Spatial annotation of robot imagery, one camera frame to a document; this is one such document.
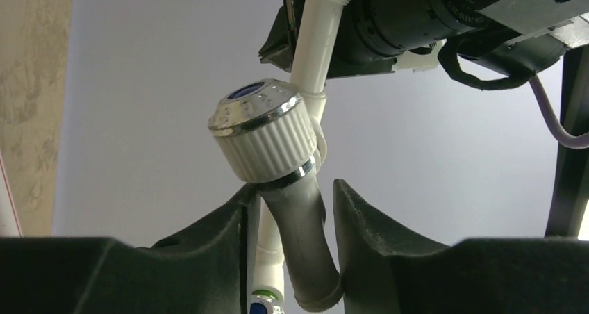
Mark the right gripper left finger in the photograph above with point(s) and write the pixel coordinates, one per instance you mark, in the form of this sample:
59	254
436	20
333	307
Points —
206	267

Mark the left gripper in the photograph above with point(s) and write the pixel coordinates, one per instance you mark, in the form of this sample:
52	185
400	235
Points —
285	35

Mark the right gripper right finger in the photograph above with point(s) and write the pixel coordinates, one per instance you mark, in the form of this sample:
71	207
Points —
388	268

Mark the white water faucet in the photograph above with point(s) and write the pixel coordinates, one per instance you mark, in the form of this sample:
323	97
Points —
269	140

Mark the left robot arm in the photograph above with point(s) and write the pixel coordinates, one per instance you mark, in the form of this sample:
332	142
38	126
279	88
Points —
484	44

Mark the green water faucet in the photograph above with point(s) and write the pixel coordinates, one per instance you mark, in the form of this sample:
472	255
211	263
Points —
265	296

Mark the white pipe frame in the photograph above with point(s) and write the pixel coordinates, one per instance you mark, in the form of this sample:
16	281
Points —
317	34

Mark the white faucet blue handle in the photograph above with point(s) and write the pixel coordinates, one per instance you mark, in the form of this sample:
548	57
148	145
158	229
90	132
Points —
259	307

